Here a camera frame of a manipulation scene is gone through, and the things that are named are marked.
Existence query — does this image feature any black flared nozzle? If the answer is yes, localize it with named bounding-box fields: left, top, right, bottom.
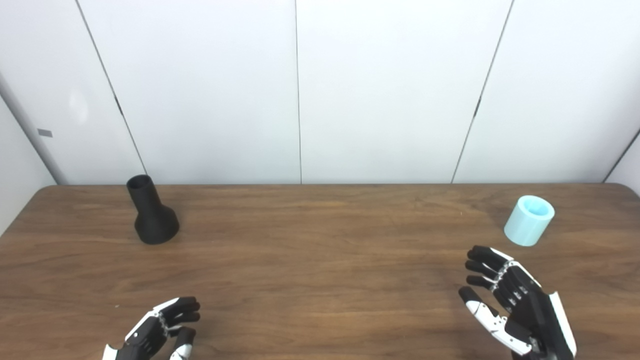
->
left=126, top=174, right=180, bottom=245

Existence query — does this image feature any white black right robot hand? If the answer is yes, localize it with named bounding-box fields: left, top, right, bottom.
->
left=458, top=245, right=577, bottom=360

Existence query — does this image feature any light-blue hose piece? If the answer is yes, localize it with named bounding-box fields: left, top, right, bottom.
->
left=503, top=195, right=556, bottom=247

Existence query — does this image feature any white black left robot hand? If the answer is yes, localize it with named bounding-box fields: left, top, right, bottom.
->
left=102, top=296, right=201, bottom=360

